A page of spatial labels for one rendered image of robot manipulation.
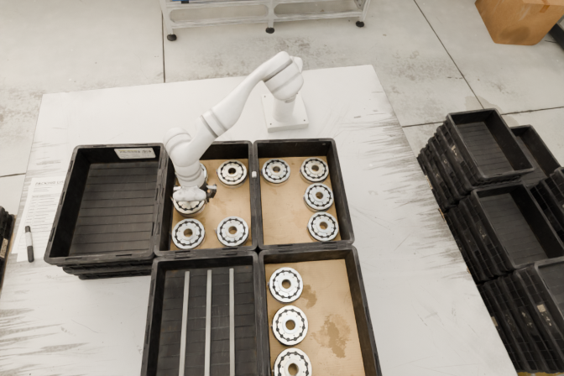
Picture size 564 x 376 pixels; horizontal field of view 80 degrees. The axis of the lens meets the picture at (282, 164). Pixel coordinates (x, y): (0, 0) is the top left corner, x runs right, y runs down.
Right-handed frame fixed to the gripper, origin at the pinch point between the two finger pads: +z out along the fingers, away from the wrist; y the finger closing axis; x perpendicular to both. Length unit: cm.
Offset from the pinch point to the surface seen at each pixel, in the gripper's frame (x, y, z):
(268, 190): -4.9, -23.8, 4.7
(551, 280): 25, -146, 40
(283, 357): 48, -25, 2
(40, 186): -15, 63, 17
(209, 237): 11.5, -3.4, 4.6
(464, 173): -30, -126, 40
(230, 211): 2.8, -10.1, 4.6
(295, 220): 6.6, -32.2, 4.8
